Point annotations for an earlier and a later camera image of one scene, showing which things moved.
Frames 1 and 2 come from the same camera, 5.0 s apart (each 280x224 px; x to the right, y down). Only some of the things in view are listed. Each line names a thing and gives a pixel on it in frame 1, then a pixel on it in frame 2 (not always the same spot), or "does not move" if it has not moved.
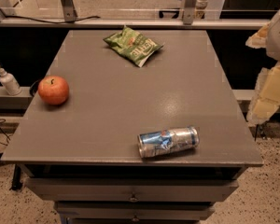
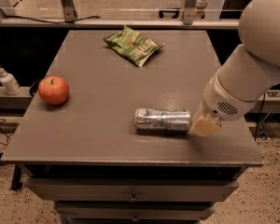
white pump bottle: [8, 81] does not move
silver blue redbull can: [162, 142] → [168, 119]
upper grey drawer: [133, 190] does not move
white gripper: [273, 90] → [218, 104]
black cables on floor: [0, 120] does not move
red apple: [53, 90] does not move
